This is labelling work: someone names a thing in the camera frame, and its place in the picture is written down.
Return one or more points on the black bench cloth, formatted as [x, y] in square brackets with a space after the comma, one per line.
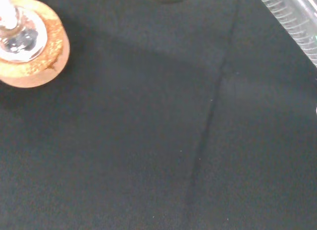
[148, 131]

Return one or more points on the clear round-bottom flask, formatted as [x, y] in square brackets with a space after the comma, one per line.
[19, 36]

